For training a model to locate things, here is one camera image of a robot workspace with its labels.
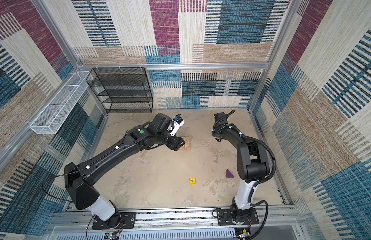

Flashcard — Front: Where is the printed wood block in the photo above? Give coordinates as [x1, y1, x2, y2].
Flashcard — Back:
[180, 137, 191, 151]

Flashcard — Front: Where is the yellow target cube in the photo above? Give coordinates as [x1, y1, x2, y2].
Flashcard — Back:
[189, 178, 196, 185]

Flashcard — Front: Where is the purple triangular block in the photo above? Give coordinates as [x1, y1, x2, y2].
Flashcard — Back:
[225, 169, 234, 179]

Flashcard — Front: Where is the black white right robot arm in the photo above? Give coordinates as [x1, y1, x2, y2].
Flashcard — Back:
[212, 111, 271, 226]

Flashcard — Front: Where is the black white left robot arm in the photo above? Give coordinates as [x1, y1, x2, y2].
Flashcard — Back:
[64, 113, 185, 229]

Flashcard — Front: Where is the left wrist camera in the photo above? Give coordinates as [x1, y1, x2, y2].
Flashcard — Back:
[170, 114, 185, 137]

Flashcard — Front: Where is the black wire mesh shelf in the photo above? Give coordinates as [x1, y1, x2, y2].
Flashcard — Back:
[86, 67, 153, 114]

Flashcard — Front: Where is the aluminium mounting rail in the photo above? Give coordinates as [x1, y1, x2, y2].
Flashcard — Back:
[43, 205, 310, 240]

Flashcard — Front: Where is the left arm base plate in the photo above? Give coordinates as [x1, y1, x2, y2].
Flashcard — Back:
[92, 212, 136, 230]

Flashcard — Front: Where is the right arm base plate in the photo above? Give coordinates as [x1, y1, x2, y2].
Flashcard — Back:
[212, 208, 259, 226]

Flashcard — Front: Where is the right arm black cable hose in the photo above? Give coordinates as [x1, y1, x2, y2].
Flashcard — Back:
[212, 109, 277, 239]

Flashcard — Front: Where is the white wire mesh basket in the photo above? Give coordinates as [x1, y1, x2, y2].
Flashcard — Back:
[30, 72, 89, 135]

